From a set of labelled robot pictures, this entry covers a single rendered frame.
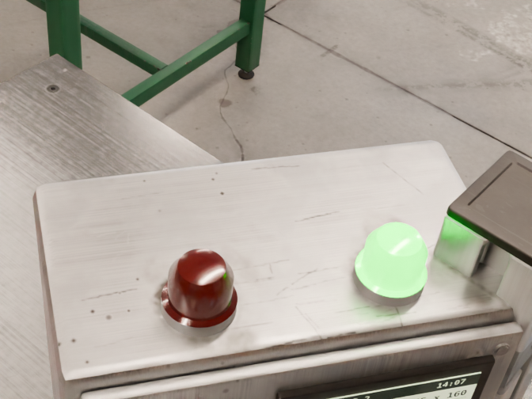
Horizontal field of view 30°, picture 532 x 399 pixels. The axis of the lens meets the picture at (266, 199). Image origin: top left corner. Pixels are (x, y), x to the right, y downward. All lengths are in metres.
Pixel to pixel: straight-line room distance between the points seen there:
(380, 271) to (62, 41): 1.83
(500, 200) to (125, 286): 0.14
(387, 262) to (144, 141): 1.05
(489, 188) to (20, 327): 0.85
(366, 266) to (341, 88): 2.51
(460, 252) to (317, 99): 2.45
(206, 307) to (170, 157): 1.03
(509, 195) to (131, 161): 1.01
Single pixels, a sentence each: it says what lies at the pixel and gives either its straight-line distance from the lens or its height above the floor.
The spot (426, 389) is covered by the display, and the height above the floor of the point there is 1.45.
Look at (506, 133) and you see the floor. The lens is 2.84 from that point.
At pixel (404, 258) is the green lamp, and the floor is 1.50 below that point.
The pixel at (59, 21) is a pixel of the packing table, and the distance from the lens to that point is 2.12.
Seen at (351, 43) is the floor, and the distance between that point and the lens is 3.04.
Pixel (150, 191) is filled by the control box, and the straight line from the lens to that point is 0.38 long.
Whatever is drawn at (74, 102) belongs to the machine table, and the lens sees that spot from 1.44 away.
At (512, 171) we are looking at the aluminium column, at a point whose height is 1.50.
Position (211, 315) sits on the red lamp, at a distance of 0.33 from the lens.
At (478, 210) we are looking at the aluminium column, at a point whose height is 1.50.
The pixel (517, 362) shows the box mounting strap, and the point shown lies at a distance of 0.40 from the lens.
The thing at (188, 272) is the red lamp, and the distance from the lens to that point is 0.33.
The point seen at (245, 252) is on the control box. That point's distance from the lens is 0.36.
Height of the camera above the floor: 1.74
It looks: 45 degrees down
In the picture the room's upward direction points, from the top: 7 degrees clockwise
